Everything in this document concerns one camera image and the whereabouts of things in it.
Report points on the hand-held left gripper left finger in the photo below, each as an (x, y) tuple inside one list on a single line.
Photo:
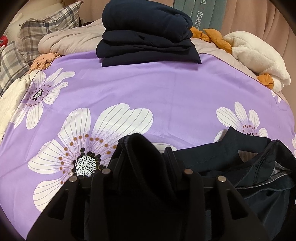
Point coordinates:
[(101, 183)]

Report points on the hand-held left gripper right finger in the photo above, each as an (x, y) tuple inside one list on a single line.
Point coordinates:
[(192, 183)]

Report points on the navy zip jacket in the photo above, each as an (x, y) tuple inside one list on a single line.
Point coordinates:
[(249, 150)]

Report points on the folded dark navy clothes pile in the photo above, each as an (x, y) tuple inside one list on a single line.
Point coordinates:
[(148, 51)]

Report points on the purple floral blanket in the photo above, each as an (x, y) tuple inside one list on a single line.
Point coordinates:
[(161, 92)]

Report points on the cream quilted garment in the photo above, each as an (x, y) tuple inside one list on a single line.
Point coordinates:
[(11, 99)]

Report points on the peach crumpled cloth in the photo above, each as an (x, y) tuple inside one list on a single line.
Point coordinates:
[(44, 61)]

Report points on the grey quilt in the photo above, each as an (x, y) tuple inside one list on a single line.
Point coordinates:
[(74, 39)]

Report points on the small plaid pillow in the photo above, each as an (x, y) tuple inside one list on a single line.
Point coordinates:
[(11, 64)]

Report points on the large plaid pillow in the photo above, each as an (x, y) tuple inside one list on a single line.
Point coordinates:
[(48, 25)]

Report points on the teal printed hanging cloth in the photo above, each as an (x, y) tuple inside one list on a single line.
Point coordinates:
[(201, 14)]

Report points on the folded navy fleece garment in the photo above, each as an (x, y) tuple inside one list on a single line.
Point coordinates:
[(143, 16)]

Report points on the beige curtain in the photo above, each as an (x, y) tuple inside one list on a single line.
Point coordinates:
[(254, 16)]

